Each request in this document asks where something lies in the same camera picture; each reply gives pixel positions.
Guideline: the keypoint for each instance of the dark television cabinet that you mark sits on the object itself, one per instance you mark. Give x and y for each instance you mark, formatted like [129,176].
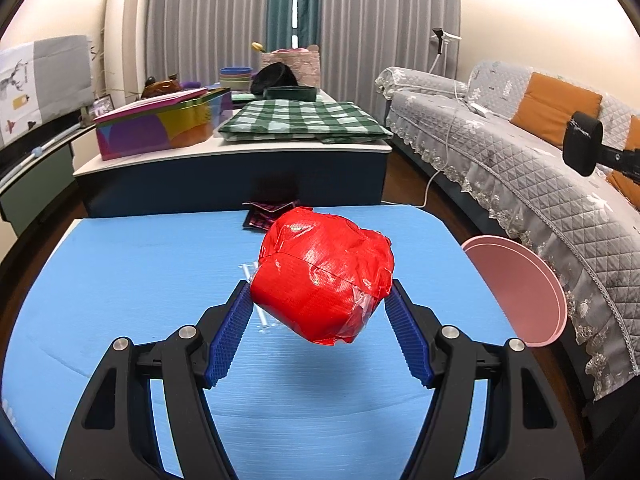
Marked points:
[35,190]

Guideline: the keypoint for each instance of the white standing air conditioner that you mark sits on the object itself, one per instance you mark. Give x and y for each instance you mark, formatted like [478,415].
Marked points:
[125,35]

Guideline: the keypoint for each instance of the grey quilted sofa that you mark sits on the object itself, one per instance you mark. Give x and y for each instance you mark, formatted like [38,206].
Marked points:
[525,185]

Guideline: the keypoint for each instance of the dark green tray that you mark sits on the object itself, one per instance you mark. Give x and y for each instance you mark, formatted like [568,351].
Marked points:
[290,94]

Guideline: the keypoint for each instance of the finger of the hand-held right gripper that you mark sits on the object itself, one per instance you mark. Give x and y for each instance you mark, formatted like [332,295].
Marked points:
[620,156]
[629,176]

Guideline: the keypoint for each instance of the colourful box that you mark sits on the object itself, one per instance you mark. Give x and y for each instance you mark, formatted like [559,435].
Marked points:
[150,135]

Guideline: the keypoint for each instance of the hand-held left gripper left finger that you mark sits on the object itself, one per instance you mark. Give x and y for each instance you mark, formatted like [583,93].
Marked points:
[230,340]

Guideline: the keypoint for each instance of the small photo frame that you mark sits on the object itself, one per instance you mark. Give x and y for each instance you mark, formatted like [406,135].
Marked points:
[102,107]

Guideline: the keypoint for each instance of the pink basket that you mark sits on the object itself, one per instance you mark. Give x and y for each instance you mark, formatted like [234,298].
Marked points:
[307,67]

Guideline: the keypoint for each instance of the clear plastic packaging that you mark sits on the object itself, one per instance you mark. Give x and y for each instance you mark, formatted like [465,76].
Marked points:
[247,271]

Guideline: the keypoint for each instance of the grey curtain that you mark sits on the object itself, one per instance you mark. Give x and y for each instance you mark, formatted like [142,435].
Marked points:
[385,15]
[210,15]

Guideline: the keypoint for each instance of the stack of coloured bowls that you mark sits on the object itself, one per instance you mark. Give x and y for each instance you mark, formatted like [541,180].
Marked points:
[235,77]

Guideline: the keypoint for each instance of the pink bin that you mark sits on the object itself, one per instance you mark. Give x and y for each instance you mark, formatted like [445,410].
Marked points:
[520,290]

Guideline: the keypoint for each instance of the blue mat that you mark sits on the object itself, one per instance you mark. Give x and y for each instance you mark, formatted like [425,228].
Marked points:
[125,285]

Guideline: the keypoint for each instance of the black and white clip stand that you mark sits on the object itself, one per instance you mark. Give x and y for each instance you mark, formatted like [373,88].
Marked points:
[439,40]

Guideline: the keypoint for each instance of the teal curtain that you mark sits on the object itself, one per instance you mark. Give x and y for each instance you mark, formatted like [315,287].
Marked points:
[292,0]

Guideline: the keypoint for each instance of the brown ornament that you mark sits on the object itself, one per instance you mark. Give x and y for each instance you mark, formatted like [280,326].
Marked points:
[160,87]

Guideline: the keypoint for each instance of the white rod with blue ball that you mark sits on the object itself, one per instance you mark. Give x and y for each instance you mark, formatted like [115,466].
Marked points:
[37,150]

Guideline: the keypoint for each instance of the green checkered cloth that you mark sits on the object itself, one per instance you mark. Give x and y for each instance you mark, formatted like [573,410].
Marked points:
[305,120]

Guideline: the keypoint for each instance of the blue and white coffee table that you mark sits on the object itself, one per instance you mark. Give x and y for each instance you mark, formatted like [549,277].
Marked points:
[225,180]

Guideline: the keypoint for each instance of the small yellow ornament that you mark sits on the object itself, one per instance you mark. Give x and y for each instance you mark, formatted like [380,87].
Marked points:
[257,47]

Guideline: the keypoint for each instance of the black hat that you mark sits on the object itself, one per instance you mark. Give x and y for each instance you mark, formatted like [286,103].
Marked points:
[272,77]

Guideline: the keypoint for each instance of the grey cloth covered television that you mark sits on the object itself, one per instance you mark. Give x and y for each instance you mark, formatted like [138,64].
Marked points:
[60,75]

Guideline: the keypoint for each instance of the orange cushion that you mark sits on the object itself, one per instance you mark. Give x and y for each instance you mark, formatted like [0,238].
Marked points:
[631,130]
[550,105]

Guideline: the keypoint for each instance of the purple plastic item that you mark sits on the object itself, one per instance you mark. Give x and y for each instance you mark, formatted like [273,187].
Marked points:
[190,84]

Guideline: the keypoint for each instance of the dark patterned wrapper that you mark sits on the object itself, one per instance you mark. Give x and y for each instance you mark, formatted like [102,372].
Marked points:
[262,217]

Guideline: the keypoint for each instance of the red taped ball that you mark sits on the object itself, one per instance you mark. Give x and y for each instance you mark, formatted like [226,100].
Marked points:
[320,280]

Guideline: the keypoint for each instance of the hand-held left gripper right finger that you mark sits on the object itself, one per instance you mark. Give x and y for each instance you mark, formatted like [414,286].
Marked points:
[407,342]

